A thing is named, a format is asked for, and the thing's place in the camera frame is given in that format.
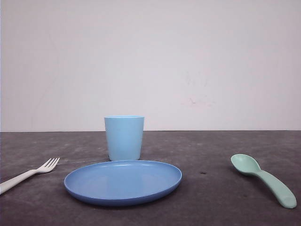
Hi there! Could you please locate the white plastic fork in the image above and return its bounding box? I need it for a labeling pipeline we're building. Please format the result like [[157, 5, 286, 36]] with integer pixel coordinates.
[[0, 157, 60, 195]]

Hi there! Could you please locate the light blue plastic cup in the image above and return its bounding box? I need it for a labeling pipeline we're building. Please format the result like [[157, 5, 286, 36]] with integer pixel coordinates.
[[104, 115, 144, 161]]

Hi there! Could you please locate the mint green plastic spoon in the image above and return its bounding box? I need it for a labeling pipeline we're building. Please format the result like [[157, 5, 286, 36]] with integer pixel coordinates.
[[230, 153, 297, 209]]

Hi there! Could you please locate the blue plastic plate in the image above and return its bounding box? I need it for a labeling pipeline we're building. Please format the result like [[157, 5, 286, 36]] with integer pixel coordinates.
[[64, 160, 182, 207]]

